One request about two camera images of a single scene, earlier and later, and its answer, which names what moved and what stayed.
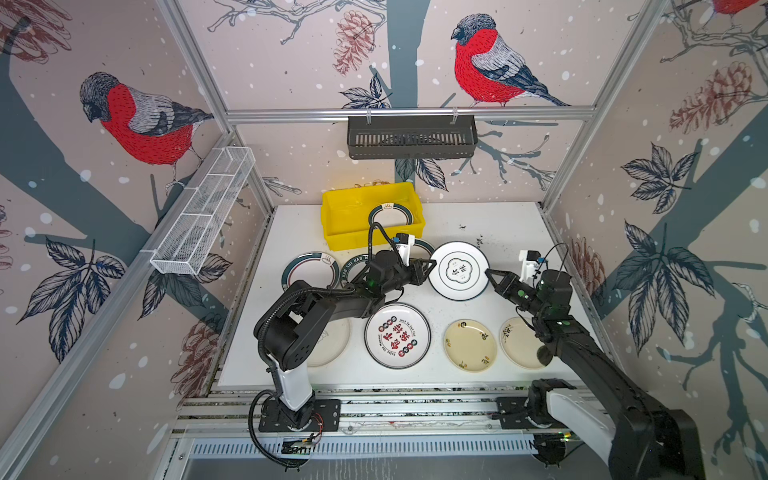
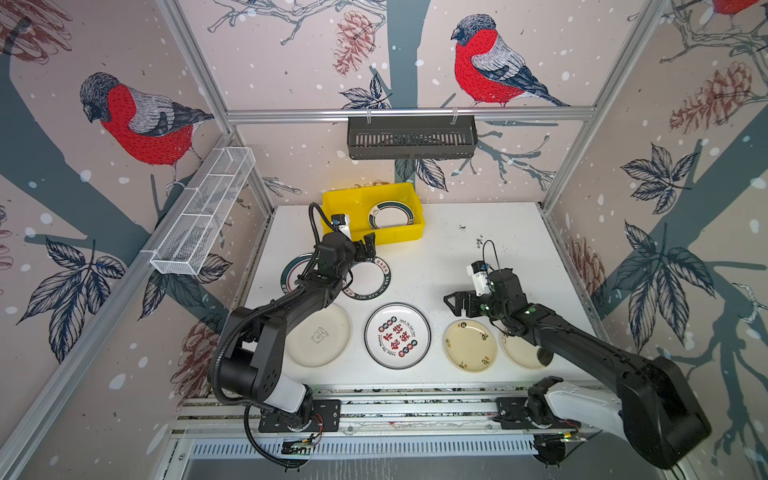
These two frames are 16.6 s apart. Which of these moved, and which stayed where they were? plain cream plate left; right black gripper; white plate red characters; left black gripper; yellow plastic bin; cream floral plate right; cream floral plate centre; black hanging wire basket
Moved: left black gripper; right black gripper
Stayed: yellow plastic bin; cream floral plate centre; black hanging wire basket; plain cream plate left; white plate red characters; cream floral plate right
